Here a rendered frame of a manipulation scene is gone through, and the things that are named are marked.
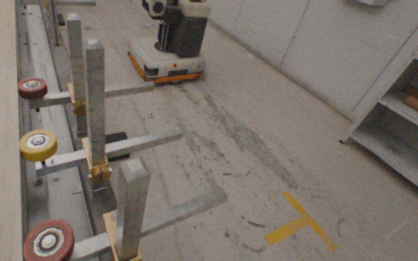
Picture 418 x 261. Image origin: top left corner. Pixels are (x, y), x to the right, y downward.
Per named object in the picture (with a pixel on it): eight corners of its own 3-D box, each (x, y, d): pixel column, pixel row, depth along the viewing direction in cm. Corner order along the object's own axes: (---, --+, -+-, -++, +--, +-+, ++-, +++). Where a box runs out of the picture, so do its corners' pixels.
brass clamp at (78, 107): (84, 92, 93) (83, 81, 90) (92, 115, 84) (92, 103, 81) (66, 95, 90) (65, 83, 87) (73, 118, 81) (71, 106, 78)
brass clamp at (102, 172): (101, 145, 78) (100, 134, 75) (112, 180, 69) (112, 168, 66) (80, 150, 75) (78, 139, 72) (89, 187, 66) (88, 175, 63)
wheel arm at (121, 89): (150, 88, 102) (151, 79, 99) (154, 92, 99) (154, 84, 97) (30, 105, 82) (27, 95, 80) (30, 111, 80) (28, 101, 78)
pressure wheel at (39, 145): (26, 185, 62) (16, 154, 55) (28, 160, 68) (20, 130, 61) (61, 177, 65) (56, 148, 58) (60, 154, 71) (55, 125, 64)
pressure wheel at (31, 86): (38, 122, 79) (31, 92, 72) (18, 113, 81) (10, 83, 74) (56, 108, 85) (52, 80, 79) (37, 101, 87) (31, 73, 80)
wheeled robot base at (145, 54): (178, 52, 312) (181, 33, 298) (203, 79, 270) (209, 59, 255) (125, 56, 283) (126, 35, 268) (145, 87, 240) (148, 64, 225)
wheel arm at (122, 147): (177, 135, 87) (178, 125, 84) (181, 141, 84) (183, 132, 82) (36, 169, 67) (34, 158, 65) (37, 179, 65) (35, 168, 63)
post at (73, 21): (87, 135, 96) (78, 12, 68) (88, 142, 94) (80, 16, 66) (77, 138, 95) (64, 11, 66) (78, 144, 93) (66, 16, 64)
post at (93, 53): (102, 182, 77) (100, 36, 49) (105, 191, 75) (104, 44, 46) (91, 185, 76) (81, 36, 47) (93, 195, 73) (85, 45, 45)
